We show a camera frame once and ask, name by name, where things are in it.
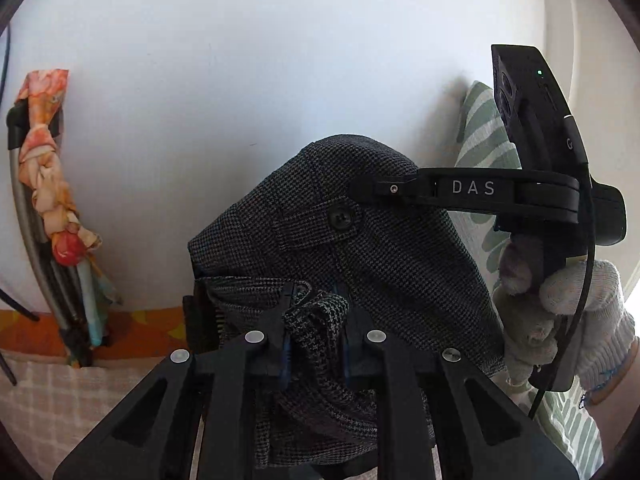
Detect grey houndstooth shorts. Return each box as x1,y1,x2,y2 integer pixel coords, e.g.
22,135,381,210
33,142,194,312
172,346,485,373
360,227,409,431
188,134,503,468

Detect right hand white glove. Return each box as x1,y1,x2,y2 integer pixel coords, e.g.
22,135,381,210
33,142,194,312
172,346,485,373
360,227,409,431
494,236,636,391

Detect orange bed sheet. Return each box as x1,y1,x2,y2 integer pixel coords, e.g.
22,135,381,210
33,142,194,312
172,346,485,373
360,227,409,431
0,306,189,361

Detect green white leaf pillow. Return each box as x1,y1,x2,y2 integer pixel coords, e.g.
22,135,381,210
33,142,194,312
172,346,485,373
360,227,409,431
447,79,609,480

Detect folded silver tripod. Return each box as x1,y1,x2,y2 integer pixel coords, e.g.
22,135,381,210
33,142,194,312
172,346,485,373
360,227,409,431
6,100,99,367

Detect black mini tripod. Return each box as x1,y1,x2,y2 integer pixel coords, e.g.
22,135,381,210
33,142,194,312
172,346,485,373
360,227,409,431
0,286,42,388

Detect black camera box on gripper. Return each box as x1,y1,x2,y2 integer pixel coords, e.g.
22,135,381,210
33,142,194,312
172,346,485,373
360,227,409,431
491,44,588,180

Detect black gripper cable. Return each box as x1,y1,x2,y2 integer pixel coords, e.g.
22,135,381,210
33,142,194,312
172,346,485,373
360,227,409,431
527,114,599,421

